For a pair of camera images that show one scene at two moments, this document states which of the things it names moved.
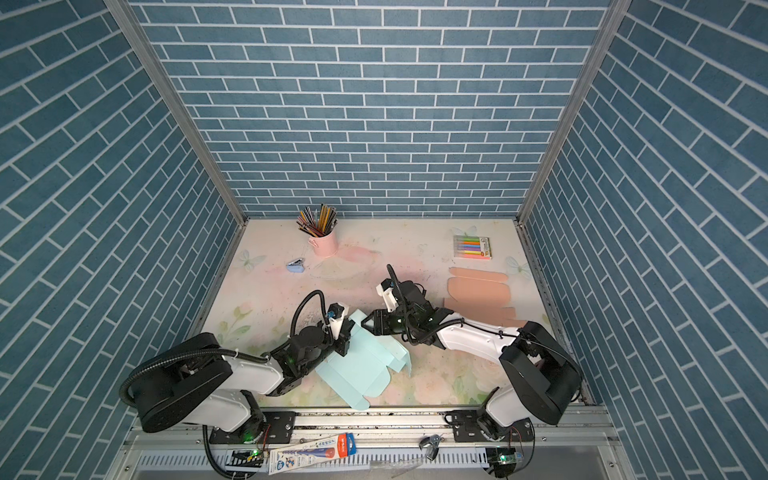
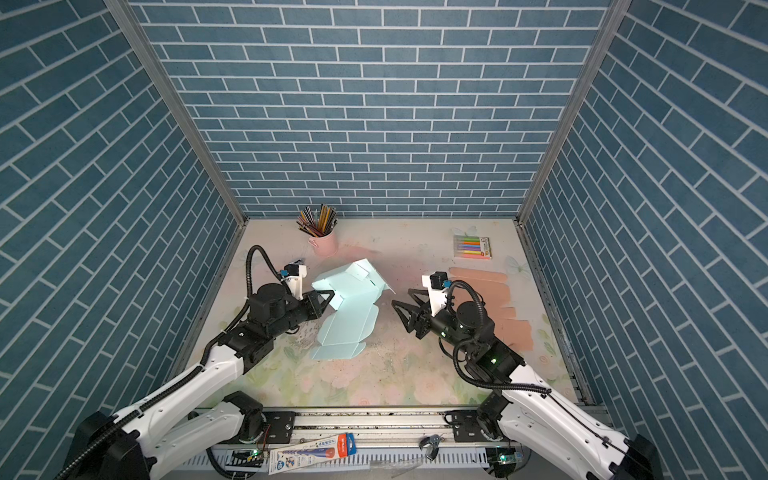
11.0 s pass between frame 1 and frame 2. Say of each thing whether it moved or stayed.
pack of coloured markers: stayed
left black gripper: moved
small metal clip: stayed
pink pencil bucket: stayed
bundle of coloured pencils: stayed
